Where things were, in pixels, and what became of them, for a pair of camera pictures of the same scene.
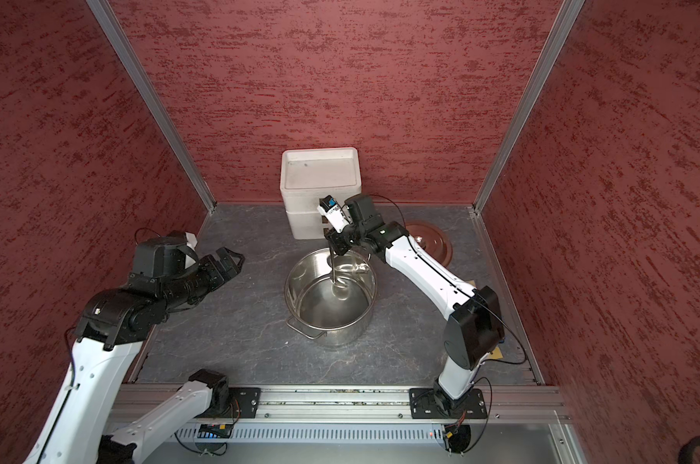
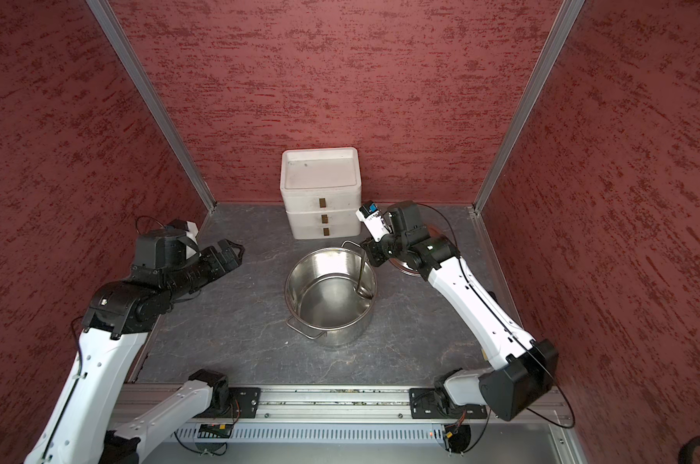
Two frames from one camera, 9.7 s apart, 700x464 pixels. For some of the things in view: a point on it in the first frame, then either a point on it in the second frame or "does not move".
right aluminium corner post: (569, 13) does not move
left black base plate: (245, 401) does not move
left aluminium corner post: (134, 63) does not move
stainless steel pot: (331, 298) does not move
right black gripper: (342, 246) → (377, 256)
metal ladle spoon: (339, 290) → (364, 292)
